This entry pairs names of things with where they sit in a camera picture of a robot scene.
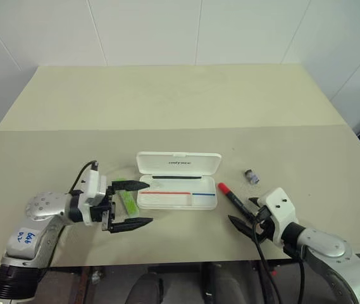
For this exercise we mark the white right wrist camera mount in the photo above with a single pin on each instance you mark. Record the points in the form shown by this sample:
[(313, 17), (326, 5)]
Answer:
[(277, 202)]

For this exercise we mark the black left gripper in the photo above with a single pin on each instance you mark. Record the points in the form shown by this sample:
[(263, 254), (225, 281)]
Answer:
[(108, 209)]

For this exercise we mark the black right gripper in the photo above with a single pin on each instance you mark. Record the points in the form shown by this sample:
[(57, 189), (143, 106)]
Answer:
[(266, 228)]

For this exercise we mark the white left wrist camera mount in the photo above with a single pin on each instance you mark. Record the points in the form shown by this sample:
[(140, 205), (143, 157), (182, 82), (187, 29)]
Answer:
[(92, 187)]

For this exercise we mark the white plastic pencil case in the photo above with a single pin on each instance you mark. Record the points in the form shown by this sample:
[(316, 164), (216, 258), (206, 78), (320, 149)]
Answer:
[(179, 163)]

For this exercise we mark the red capped black marker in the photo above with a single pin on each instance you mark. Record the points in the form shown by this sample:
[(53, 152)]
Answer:
[(227, 190)]

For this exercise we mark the small grey blue cap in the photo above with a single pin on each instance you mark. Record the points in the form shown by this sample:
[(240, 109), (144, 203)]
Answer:
[(251, 176)]

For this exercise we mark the green marker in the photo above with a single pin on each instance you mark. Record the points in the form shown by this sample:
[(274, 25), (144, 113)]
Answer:
[(129, 204)]

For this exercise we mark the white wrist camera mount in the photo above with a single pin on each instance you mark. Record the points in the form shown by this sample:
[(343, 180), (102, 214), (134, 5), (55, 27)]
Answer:
[(277, 202), (92, 187)]

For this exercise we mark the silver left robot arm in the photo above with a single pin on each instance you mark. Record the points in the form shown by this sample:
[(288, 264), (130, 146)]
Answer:
[(40, 206)]

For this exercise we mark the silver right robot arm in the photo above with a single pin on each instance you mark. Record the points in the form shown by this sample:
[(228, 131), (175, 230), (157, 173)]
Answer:
[(325, 244)]

